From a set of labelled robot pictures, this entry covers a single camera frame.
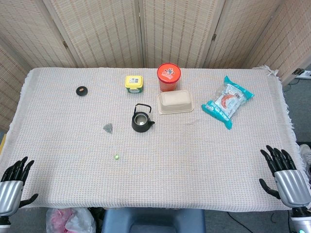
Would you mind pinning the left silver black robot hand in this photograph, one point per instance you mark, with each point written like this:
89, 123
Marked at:
11, 194

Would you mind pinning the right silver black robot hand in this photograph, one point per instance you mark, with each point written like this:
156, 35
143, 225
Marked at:
294, 187

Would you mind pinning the grey pyramid tea bag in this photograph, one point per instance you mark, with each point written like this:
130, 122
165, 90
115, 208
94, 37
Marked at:
108, 128

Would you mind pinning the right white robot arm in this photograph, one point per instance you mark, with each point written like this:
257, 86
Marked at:
300, 221

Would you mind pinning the clear plastic bag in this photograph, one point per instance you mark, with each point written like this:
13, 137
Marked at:
73, 221

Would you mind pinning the black teapot lid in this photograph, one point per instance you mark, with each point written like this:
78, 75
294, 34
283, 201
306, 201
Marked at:
81, 91

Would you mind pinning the black teapot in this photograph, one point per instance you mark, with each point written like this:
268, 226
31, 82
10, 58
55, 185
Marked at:
142, 125

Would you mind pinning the yellow board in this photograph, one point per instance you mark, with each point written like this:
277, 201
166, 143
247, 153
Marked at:
2, 145

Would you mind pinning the woven beige tablecloth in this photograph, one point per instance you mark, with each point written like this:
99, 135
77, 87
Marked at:
194, 157

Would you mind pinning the teal snack package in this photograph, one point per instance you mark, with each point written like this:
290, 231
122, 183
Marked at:
227, 103

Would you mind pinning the white power strip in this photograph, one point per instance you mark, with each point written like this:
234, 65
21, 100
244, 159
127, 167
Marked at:
306, 73

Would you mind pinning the beige pulp food box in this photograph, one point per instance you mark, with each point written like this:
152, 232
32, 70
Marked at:
176, 101

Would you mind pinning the yellow lidded container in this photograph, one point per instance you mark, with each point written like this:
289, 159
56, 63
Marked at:
133, 83

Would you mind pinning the red lidded tub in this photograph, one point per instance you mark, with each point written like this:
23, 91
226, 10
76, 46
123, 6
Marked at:
169, 75

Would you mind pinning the bamboo folding screen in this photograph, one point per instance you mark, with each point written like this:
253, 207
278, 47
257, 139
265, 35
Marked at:
109, 31

